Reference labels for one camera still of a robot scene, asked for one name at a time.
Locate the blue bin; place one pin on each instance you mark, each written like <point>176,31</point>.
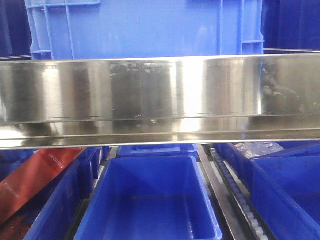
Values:
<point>155,150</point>
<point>242,165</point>
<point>285,192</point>
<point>150,198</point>
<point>49,214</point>

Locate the stainless steel shelf beam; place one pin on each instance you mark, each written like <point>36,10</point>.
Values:
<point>200,99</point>

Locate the clear plastic bag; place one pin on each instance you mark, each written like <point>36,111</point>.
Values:
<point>256,149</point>

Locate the light blue upper crate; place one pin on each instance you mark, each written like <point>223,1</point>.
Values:
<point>103,29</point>

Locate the red flat package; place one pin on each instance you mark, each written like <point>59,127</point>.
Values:
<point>33,176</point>

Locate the left metal divider rail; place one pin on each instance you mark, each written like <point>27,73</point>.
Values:
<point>85,200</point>

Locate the right roller track rail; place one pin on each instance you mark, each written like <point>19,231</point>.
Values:
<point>238,219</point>

